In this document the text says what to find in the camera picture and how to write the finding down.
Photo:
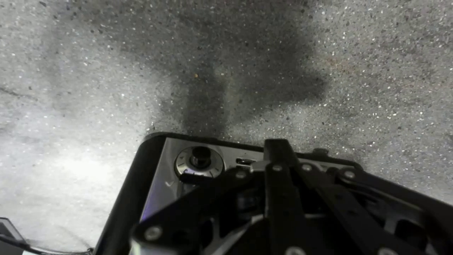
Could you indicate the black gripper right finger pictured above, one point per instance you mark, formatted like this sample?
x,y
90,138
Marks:
x,y
340,208

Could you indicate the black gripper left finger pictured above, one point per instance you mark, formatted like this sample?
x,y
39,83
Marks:
x,y
227,213

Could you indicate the silver toaster button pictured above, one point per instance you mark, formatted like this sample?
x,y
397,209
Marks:
x,y
200,160

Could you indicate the black toaster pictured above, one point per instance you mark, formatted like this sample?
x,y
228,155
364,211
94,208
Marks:
x,y
156,179

